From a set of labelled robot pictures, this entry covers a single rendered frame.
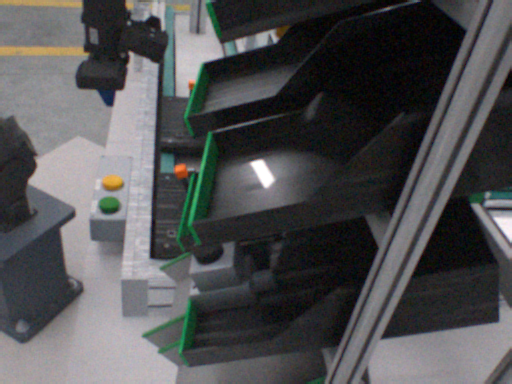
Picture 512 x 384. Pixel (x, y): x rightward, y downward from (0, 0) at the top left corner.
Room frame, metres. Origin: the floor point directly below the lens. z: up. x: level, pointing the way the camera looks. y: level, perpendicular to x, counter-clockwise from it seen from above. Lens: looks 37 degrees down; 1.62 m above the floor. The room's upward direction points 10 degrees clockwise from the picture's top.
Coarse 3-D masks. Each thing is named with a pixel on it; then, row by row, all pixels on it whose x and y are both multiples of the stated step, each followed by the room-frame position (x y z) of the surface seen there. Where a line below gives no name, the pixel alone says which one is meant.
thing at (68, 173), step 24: (72, 144) 1.03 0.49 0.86; (96, 144) 1.05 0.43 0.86; (48, 168) 0.92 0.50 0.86; (72, 168) 0.94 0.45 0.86; (96, 168) 0.95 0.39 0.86; (48, 192) 0.84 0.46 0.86; (72, 192) 0.85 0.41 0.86; (72, 240) 0.71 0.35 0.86; (72, 264) 0.64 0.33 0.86; (72, 312) 0.54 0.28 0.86; (0, 336) 0.46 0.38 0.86; (48, 336) 0.48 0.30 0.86; (72, 336) 0.49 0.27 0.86; (0, 360) 0.42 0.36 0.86; (24, 360) 0.43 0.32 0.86; (48, 360) 0.44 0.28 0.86
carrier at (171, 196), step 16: (160, 176) 0.83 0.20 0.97; (160, 192) 0.77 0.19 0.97; (176, 192) 0.78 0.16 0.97; (160, 208) 0.73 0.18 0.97; (176, 208) 0.74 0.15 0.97; (160, 224) 0.68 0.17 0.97; (176, 224) 0.69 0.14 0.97; (160, 240) 0.64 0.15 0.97; (176, 240) 0.65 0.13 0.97; (160, 256) 0.61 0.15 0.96; (176, 256) 0.62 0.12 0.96
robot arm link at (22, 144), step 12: (0, 120) 0.56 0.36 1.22; (12, 120) 0.58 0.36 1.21; (0, 132) 0.54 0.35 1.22; (12, 132) 0.56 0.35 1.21; (24, 132) 0.60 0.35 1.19; (0, 144) 0.53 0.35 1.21; (12, 144) 0.54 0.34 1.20; (24, 144) 0.55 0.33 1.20; (0, 156) 0.52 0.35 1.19; (12, 156) 0.53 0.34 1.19; (24, 156) 0.54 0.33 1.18; (36, 156) 0.56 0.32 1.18; (0, 168) 0.52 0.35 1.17; (36, 168) 0.55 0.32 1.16
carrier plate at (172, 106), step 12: (168, 96) 1.17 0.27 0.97; (168, 108) 1.11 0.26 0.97; (180, 108) 1.12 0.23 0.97; (168, 120) 1.05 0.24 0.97; (180, 120) 1.06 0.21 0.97; (168, 132) 1.00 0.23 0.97; (168, 144) 0.95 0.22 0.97; (180, 144) 0.96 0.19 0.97; (192, 144) 0.97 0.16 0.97; (204, 144) 0.97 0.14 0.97
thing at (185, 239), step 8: (192, 176) 0.53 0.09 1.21; (192, 184) 0.52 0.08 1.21; (192, 192) 0.51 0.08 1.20; (192, 200) 0.49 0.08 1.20; (184, 208) 0.47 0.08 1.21; (184, 216) 0.45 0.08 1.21; (184, 224) 0.44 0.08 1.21; (184, 232) 0.43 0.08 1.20; (184, 240) 0.41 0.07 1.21; (192, 240) 0.41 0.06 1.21; (240, 240) 0.42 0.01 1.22; (248, 240) 0.42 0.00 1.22; (184, 248) 0.41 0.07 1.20; (192, 248) 0.41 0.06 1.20
